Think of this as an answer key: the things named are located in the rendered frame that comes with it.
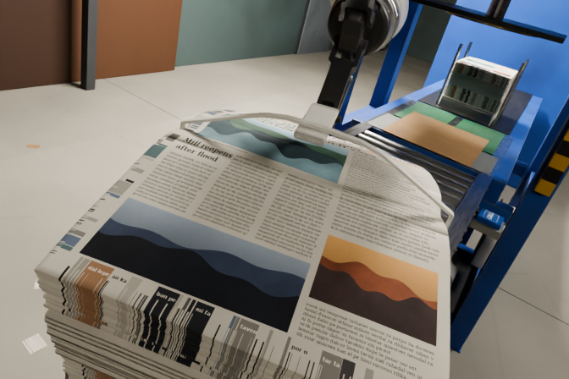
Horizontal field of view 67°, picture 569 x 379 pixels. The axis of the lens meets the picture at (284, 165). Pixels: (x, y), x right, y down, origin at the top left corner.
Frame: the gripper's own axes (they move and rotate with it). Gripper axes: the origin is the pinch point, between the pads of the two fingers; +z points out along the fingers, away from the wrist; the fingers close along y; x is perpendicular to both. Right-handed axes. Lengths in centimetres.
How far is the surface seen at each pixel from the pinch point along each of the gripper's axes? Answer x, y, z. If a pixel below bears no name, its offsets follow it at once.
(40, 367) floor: 74, 129, -28
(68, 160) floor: 157, 135, -139
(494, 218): -53, 66, -98
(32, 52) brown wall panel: 248, 110, -213
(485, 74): -51, 42, -198
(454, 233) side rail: -34, 56, -66
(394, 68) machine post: -6, 51, -198
